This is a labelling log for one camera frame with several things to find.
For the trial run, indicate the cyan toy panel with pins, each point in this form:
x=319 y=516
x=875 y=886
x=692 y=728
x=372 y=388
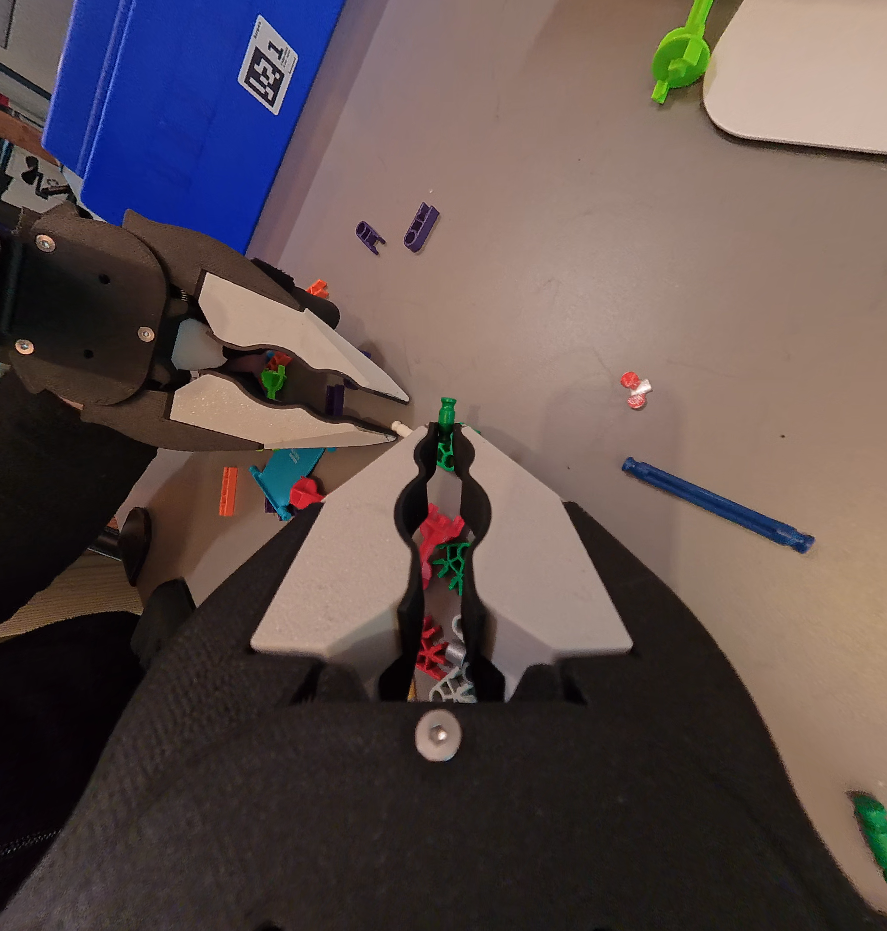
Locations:
x=287 y=473

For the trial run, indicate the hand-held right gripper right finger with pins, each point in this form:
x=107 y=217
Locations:
x=552 y=574

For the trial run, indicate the white stand base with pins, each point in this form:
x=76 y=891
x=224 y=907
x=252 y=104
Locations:
x=814 y=73

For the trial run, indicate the lime green toy spool piece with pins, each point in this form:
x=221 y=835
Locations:
x=273 y=382
x=680 y=58

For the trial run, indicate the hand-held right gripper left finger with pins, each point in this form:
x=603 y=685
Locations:
x=327 y=574

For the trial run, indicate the blue plastic bin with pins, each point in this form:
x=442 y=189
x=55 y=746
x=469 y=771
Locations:
x=174 y=123

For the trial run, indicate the red toy spool piece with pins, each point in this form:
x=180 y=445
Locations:
x=436 y=531
x=307 y=493

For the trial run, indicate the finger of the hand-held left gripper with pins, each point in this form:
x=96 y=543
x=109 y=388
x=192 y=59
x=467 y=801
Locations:
x=254 y=418
x=298 y=334

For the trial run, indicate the purple toy clip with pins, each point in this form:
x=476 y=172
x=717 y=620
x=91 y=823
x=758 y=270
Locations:
x=369 y=237
x=334 y=398
x=422 y=227

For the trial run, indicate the black mesh chair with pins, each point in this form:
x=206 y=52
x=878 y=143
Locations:
x=163 y=618

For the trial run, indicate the green toy connector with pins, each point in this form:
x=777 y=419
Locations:
x=445 y=460
x=451 y=564

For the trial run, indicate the orange toy brick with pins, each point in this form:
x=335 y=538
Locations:
x=318 y=289
x=228 y=491
x=278 y=358

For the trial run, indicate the blue toy rod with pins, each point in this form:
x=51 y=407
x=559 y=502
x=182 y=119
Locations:
x=712 y=502

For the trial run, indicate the dark chair caster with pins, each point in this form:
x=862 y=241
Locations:
x=137 y=545

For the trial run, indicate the green short toy rod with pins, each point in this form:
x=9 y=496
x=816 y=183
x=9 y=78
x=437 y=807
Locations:
x=448 y=411
x=883 y=844

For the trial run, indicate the red and white small bit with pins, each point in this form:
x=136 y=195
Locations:
x=636 y=389

